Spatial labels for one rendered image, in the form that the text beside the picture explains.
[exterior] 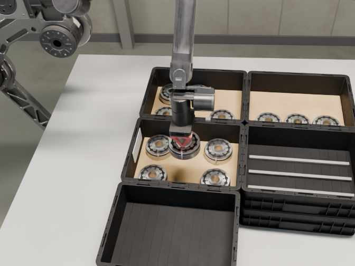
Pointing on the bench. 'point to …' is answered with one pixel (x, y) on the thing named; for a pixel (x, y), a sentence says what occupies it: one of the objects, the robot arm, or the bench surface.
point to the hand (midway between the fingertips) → (183, 139)
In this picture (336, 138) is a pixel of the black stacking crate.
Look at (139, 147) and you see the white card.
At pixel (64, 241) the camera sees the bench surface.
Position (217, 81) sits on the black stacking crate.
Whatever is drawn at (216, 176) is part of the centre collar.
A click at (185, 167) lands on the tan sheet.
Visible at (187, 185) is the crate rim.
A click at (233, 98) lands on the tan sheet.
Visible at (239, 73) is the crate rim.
